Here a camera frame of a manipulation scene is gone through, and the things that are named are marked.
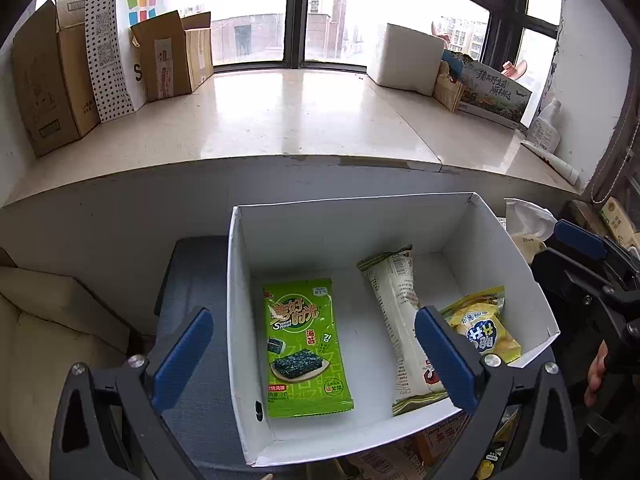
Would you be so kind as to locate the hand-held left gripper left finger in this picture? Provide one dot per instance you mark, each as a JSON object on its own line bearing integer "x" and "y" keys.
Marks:
{"x": 182, "y": 355}

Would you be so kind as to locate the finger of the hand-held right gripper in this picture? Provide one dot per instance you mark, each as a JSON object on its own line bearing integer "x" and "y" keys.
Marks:
{"x": 580, "y": 240}
{"x": 570, "y": 280}

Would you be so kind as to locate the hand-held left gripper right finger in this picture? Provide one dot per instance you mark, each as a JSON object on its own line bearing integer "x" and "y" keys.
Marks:
{"x": 445, "y": 360}

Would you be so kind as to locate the yellow snack packet blue print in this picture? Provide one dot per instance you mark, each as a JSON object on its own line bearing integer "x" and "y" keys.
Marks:
{"x": 487, "y": 330}

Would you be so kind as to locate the long white snack packet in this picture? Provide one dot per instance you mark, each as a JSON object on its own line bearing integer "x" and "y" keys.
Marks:
{"x": 395, "y": 300}

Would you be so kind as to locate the black crinkled snack packet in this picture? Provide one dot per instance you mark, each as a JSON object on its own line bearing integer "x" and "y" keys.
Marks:
{"x": 495, "y": 452}

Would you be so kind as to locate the beige snack packet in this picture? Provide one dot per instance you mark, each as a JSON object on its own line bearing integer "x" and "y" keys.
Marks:
{"x": 385, "y": 465}

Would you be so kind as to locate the green seaweed snack packet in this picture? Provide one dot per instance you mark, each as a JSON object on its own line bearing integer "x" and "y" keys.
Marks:
{"x": 305, "y": 350}

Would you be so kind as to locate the white cardboard box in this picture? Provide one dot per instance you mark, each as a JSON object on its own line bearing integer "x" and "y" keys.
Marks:
{"x": 325, "y": 240}

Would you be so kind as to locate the person's right hand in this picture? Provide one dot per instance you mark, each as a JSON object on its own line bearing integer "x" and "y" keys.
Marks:
{"x": 596, "y": 372}

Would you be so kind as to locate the green label box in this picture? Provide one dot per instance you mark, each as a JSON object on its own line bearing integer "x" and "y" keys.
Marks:
{"x": 617, "y": 222}

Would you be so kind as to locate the yellow tissue pack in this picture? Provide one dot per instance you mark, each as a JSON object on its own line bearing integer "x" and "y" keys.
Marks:
{"x": 530, "y": 225}

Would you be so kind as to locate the blue tablecloth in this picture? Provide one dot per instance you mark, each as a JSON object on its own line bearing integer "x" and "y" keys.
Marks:
{"x": 200, "y": 280}

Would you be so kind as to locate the white tube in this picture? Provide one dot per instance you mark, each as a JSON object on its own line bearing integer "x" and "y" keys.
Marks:
{"x": 555, "y": 162}

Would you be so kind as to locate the white spray bottle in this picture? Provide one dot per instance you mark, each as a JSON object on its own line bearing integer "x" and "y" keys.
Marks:
{"x": 545, "y": 130}

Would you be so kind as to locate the cream sofa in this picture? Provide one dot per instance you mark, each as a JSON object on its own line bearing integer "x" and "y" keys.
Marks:
{"x": 55, "y": 330}

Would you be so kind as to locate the printed landscape gift box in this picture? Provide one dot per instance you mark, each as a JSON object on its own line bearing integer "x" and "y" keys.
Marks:
{"x": 492, "y": 95}

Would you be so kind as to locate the pink plastic toy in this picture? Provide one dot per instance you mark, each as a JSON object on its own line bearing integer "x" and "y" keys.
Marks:
{"x": 515, "y": 70}
{"x": 441, "y": 35}

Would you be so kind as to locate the white foam box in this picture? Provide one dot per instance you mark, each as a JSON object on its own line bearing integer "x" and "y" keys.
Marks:
{"x": 405, "y": 60}

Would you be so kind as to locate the marble window sill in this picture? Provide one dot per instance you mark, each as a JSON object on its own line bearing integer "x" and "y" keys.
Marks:
{"x": 300, "y": 120}

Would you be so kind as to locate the small open cardboard box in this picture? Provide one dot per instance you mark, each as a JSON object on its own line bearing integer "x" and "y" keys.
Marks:
{"x": 167, "y": 60}

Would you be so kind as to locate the tall brown cardboard box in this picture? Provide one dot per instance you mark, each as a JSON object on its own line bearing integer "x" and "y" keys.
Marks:
{"x": 45, "y": 90}

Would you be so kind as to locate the polka dot paper bag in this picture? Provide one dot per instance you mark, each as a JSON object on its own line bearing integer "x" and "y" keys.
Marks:
{"x": 105, "y": 50}

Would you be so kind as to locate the black window frame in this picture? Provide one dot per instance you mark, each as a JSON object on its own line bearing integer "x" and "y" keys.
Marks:
{"x": 297, "y": 10}

